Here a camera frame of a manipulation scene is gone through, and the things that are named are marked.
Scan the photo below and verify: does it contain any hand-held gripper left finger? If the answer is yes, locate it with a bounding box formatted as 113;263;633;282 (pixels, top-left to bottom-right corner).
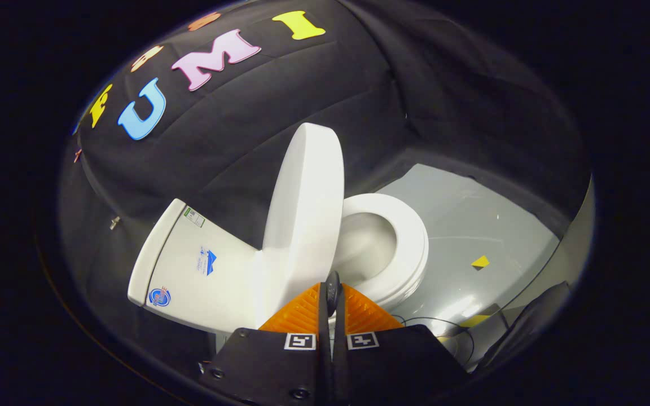
198;282;335;406

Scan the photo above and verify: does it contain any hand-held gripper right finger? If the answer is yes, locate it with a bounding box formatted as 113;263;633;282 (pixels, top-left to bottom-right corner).
333;282;472;406

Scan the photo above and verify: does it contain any white toilet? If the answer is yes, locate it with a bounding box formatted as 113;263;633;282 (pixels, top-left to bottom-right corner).
128;193;431;340

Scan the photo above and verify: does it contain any dark cloth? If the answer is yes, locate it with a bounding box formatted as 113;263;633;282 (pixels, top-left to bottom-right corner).
472;281;575;371

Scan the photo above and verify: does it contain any black cable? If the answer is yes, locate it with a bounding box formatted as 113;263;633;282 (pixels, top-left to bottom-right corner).
392;315;476;368

